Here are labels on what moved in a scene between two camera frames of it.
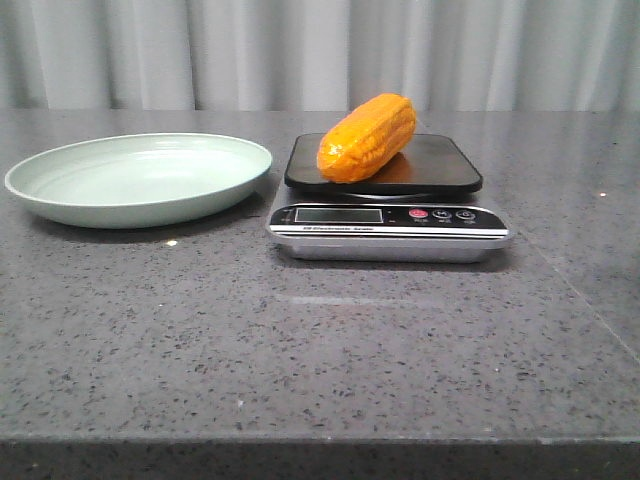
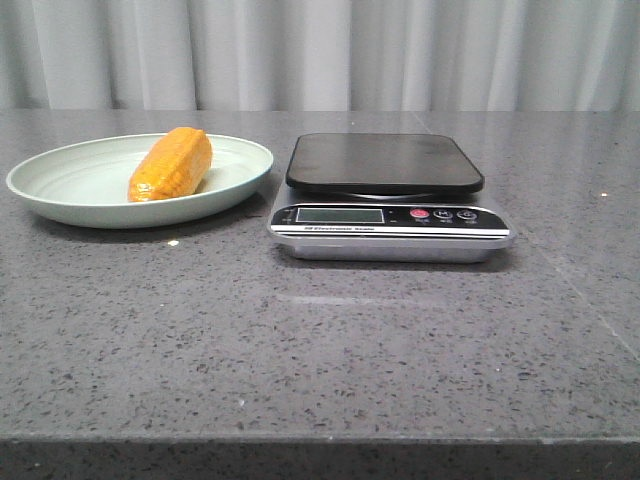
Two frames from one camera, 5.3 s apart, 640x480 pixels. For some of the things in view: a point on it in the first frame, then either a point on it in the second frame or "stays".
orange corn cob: (365, 138) -> (173, 163)
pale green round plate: (138, 180) stays
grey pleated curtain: (319, 56) stays
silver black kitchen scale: (384, 183) stays
